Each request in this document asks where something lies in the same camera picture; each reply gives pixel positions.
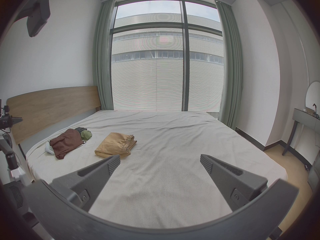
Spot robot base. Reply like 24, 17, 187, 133
0, 166, 34, 224

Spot brown garment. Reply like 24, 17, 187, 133
49, 129, 84, 160

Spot tan shorts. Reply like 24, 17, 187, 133
94, 132, 137, 159

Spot bed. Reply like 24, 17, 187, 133
6, 85, 288, 228

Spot white garment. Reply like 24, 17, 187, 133
45, 143, 57, 156

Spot round wall mirror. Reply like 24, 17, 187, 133
305, 81, 320, 109

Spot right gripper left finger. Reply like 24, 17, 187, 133
51, 154, 121, 212

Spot grey-green curtain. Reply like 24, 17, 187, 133
93, 0, 117, 111
215, 0, 243, 131

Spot grey side table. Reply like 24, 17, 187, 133
282, 108, 320, 157

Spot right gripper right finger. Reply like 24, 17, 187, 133
200, 154, 268, 212

